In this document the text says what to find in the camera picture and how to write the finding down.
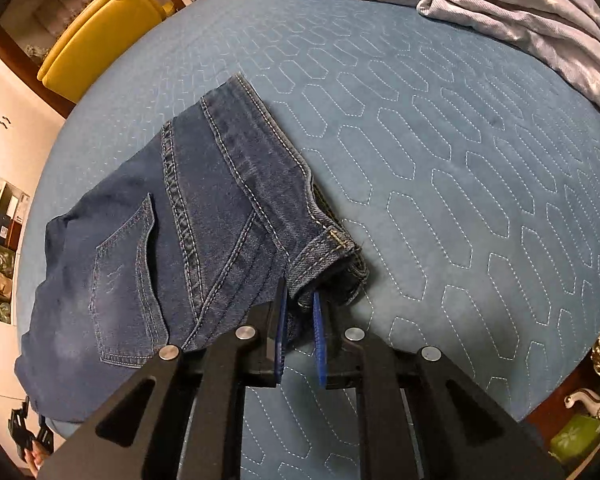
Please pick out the brown handbag on shelf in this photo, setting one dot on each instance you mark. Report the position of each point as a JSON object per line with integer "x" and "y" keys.
{"x": 5, "y": 288}

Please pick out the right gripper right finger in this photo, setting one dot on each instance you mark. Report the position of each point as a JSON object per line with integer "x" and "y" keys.
{"x": 419, "y": 415}

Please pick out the dark blue denim jeans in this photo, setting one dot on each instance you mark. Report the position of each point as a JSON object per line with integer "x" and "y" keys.
{"x": 175, "y": 247}

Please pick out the yellow armchair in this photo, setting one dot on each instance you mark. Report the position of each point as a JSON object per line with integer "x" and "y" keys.
{"x": 99, "y": 35}

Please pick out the white built-in wardrobe unit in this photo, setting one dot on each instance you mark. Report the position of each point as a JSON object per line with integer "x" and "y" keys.
{"x": 28, "y": 130}

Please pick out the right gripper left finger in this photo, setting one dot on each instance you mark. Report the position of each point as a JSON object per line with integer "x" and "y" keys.
{"x": 180, "y": 416}

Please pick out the blue quilted bed mattress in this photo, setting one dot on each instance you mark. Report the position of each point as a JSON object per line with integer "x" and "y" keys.
{"x": 467, "y": 171}

